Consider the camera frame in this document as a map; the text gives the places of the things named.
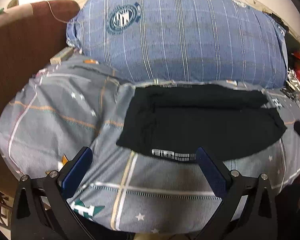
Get grey patterned bed sheet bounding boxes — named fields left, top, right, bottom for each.
left=0, top=53, right=300, bottom=235

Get blue plaid pillow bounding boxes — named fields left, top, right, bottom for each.
left=66, top=0, right=288, bottom=88

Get wooden bed frame block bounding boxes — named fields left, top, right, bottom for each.
left=50, top=47, right=74, bottom=64

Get silver plastic bags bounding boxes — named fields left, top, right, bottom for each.
left=281, top=69, right=300, bottom=108

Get black pants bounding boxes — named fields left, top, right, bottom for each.
left=117, top=85, right=287, bottom=163

